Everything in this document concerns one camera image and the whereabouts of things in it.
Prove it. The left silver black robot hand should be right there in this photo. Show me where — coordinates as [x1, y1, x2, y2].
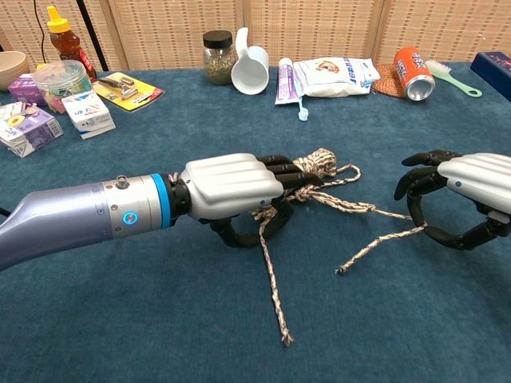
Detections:
[172, 152, 325, 249]

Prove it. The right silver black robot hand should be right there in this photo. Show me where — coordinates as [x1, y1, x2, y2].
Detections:
[394, 149, 511, 251]

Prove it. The braided beige rope bundle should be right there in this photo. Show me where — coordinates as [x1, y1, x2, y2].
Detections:
[251, 147, 428, 347]

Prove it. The light blue toothbrush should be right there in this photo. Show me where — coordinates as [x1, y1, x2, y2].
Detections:
[296, 95, 311, 122]

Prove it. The dark blue gift box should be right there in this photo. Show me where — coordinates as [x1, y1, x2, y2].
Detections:
[469, 51, 511, 92]

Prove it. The mint green brush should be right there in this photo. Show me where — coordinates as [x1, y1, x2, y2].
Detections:
[425, 59, 483, 99]

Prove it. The purple white toothpaste tube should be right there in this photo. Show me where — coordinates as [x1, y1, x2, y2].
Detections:
[274, 57, 304, 106]

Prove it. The orange soda can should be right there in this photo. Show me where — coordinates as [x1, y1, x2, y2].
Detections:
[393, 46, 436, 102]

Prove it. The black-lidded glass jar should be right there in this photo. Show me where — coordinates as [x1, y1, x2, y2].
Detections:
[202, 30, 239, 85]

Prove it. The brown woven coaster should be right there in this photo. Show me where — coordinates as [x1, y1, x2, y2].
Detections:
[373, 63, 408, 99]

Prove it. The yellow razor blister pack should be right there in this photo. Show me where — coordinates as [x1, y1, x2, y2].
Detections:
[92, 71, 165, 113]

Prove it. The white printed bag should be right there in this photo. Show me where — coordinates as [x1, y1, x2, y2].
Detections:
[292, 57, 382, 99]

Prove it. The white blue milk carton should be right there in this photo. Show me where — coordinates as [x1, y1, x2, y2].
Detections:
[61, 89, 117, 140]

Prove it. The blue table cloth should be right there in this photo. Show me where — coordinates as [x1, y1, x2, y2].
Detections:
[0, 59, 511, 383]

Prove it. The woven bamboo folding screen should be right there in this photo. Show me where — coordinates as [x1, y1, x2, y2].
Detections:
[0, 0, 511, 73]

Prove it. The clear plastic jar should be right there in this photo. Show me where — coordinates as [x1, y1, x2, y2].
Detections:
[32, 59, 93, 115]

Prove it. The black stand pole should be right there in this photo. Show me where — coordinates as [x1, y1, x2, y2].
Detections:
[75, 0, 109, 72]

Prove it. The purple white drink carton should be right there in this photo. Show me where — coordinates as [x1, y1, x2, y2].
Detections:
[0, 101, 65, 159]

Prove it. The honey squeeze bottle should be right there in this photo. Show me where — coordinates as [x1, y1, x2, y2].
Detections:
[46, 5, 97, 84]

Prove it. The small purple carton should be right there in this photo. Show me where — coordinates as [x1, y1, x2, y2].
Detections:
[6, 73, 47, 107]

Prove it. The beige bowl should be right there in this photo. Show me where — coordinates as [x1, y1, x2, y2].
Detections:
[0, 50, 31, 93]

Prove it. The white handled cup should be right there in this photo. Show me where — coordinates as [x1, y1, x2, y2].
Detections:
[230, 26, 271, 96]

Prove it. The thin black hanging cable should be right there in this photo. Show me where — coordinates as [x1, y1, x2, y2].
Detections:
[33, 0, 47, 65]

